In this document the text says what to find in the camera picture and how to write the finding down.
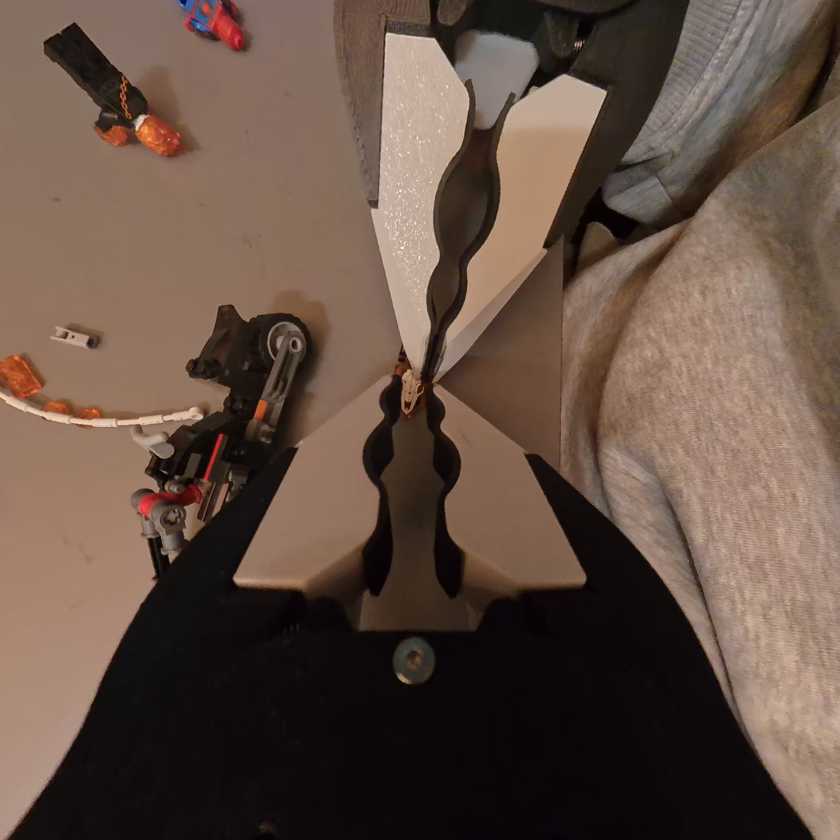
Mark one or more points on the grey lego pin connector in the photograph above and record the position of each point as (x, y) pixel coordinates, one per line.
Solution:
(75, 335)

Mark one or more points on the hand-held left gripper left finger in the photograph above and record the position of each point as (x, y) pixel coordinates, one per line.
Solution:
(308, 525)

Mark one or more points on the orange rectangular lego tile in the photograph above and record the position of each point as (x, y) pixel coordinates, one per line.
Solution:
(19, 376)

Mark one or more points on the blue red lego figure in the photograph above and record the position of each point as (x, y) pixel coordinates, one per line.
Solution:
(213, 23)

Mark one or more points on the orange round lego stud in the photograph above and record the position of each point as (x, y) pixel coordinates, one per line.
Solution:
(57, 407)
(88, 415)

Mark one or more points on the person's right forearm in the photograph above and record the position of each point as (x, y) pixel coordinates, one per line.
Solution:
(722, 85)

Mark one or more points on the small black lego assembly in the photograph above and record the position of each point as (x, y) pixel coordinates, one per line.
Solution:
(412, 390)

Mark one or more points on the black flaming lego minifigure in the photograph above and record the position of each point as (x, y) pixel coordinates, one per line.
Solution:
(105, 92)

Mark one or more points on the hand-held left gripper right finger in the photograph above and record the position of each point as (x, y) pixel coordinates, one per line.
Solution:
(518, 525)

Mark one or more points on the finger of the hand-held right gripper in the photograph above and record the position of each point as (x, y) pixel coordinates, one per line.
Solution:
(410, 164)
(531, 170)

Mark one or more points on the black lego motorcycle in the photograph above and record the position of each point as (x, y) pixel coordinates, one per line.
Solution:
(223, 420)

